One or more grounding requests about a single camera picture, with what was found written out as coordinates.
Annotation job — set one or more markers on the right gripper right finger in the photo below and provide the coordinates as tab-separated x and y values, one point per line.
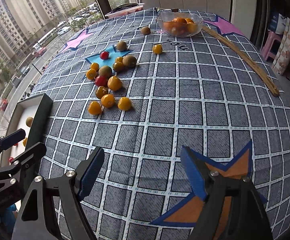
232	207

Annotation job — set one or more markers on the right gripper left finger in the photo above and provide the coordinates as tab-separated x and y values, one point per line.
37	216

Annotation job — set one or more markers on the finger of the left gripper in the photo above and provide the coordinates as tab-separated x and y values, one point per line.
22	157
12	139

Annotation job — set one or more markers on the brown kiwi fruit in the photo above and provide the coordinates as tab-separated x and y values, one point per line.
29	121

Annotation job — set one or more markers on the white tray with dark rim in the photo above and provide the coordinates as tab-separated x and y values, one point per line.
38	107

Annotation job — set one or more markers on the red tomato in cluster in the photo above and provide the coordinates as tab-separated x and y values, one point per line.
101	81

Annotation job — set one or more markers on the yellow tomato left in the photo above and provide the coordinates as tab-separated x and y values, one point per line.
95	66

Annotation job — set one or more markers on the brown kiwi in cluster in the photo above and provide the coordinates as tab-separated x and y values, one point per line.
105	71

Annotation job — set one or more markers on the long wooden stick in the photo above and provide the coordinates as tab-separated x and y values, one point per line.
258	70

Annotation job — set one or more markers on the red tomato on blue star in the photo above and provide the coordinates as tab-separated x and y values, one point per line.
104	55

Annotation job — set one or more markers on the checkered grey tablecloth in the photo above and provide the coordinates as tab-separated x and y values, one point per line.
196	93

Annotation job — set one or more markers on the yellow tomato beside kiwi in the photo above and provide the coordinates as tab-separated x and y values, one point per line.
118	66

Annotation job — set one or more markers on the large brown kiwi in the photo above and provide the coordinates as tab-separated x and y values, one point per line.
129	61

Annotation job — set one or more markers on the kiwi on blue star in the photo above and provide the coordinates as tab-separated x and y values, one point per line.
121	46

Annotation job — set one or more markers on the pink container with black item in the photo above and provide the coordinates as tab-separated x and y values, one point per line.
125	9

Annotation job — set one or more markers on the lone yellow tomato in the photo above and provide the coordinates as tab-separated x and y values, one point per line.
157	49

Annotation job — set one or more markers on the pink plastic stool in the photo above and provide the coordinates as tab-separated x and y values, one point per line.
266	50

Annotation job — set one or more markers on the patterned rolled mat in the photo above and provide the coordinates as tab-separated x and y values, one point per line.
282	57

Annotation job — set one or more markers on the kiwi near bowl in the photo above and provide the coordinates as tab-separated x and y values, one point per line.
145	30

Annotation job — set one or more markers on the clear glass fruit bowl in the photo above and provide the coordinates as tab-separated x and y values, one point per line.
165	21

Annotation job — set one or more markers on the orange tangerine in bowl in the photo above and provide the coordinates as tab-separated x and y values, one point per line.
180	20

